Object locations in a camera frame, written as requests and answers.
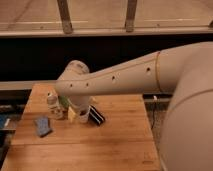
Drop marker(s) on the left metal post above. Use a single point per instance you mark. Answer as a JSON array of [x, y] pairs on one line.
[[65, 16]]

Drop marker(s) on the metal post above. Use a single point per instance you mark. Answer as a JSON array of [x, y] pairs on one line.
[[130, 15], [65, 16]]

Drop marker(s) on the blue object at edge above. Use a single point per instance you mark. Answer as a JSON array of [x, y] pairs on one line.
[[4, 121]]

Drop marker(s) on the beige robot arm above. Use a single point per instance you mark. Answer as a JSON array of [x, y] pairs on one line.
[[186, 72]]

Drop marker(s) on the right metal post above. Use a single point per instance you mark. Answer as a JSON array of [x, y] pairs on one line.
[[130, 15]]

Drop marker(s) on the blue sponge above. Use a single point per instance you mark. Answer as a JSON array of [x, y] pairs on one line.
[[42, 126]]

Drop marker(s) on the black rectangular box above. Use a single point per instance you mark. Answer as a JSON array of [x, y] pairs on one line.
[[96, 116]]

